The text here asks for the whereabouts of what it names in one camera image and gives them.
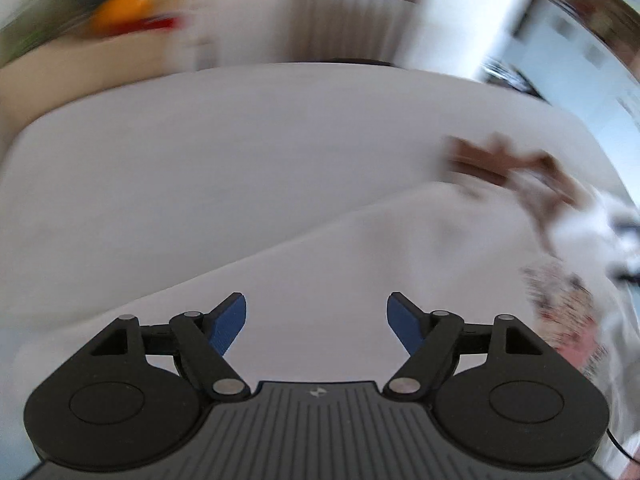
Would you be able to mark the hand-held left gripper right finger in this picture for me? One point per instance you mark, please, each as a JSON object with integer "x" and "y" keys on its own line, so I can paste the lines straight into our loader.
{"x": 405, "y": 322}

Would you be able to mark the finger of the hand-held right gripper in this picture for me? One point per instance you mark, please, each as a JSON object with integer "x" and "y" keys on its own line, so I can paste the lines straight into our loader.
{"x": 625, "y": 230}

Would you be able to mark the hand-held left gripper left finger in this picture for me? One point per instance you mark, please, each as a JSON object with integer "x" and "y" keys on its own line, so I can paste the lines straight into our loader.
{"x": 230, "y": 320}

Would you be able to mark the white polo shirt brown collar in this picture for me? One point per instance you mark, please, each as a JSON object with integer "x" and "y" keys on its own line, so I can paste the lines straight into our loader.
{"x": 400, "y": 240}

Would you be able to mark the patterned cloth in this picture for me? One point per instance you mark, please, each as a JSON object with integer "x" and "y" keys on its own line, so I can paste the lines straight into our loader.
{"x": 565, "y": 310}

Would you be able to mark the cardboard box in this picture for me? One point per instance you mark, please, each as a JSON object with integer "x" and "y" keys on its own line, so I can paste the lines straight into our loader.
{"x": 75, "y": 70}

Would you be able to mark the red object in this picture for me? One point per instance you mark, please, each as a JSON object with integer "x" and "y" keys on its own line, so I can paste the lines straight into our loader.
{"x": 157, "y": 25}

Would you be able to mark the wooden chair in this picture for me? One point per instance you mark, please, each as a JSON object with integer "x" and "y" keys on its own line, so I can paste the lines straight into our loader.
{"x": 350, "y": 20}

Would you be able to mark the orange round object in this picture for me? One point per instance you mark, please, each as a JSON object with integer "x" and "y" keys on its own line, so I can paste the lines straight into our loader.
{"x": 122, "y": 10}

